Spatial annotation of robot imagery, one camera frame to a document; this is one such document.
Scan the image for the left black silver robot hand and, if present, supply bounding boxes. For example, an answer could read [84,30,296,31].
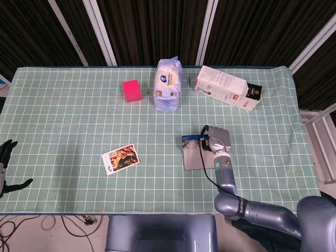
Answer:
[0,139,34,200]

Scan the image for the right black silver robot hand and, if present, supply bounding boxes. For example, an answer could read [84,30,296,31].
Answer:
[201,125,232,156]

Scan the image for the dark blue box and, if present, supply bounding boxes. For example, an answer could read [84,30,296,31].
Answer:
[181,134,215,171]

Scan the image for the black-rimmed eyeglasses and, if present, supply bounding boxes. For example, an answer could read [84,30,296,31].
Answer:
[183,140,202,149]

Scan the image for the small black box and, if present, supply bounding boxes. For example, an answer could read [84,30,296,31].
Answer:
[246,83,263,101]

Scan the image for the white lamp carton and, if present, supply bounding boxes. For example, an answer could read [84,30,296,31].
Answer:
[194,65,260,112]

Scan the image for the light blue tissue pack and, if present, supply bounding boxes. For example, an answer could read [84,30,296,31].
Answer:
[153,55,183,112]

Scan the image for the green checked tablecloth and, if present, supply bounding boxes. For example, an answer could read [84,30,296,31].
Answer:
[0,65,326,215]

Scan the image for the floor power plug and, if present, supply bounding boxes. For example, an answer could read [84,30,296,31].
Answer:
[78,214,96,226]

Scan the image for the white blue board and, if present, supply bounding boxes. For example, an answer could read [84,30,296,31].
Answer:
[0,73,12,88]

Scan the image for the pink cube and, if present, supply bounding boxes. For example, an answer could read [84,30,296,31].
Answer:
[122,79,143,103]

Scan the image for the white metal rack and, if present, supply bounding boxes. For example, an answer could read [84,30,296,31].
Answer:
[299,103,336,184]

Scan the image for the picture postcard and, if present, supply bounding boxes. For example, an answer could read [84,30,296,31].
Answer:
[101,144,140,176]

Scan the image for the black cloth on floor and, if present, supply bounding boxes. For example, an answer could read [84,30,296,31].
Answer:
[230,219,302,252]

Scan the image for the blue-grey robot torso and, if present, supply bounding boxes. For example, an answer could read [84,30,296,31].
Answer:
[104,214,218,252]

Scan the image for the black curtain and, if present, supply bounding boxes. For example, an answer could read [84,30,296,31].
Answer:
[0,0,336,111]

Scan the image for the thin pale floor cable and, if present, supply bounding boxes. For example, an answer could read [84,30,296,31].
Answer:
[41,215,61,232]

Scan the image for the dark floor cable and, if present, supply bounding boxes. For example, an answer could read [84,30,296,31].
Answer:
[59,215,106,252]

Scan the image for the white frame post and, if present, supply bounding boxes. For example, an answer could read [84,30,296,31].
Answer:
[195,0,219,66]
[288,18,336,76]
[48,0,89,66]
[82,0,118,66]

